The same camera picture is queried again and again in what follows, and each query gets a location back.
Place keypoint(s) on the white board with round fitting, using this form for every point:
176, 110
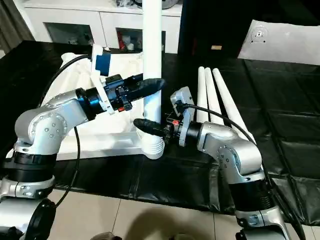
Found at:
287, 42

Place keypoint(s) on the white plastic table top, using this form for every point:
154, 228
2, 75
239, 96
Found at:
112, 142

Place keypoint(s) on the white glass-door cabinet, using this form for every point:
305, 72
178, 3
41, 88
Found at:
75, 15

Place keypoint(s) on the grey-brown curtain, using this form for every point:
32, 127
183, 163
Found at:
11, 25

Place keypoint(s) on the dark cabinet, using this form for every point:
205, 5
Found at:
200, 25

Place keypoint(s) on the small tan label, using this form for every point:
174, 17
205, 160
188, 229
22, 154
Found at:
216, 47

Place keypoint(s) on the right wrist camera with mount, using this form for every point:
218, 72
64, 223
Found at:
183, 95

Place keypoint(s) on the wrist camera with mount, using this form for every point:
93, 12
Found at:
183, 95
102, 65

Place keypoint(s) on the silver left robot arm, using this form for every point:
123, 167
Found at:
50, 117

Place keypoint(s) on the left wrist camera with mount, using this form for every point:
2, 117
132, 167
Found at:
102, 65

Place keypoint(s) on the grey round object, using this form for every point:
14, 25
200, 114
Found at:
172, 3

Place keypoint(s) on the white plastic table leg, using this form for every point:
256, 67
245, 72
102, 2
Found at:
152, 37
212, 100
201, 95
230, 105

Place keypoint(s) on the red item behind glass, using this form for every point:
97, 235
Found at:
121, 40

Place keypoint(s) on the black work mat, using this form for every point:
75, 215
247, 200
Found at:
287, 112

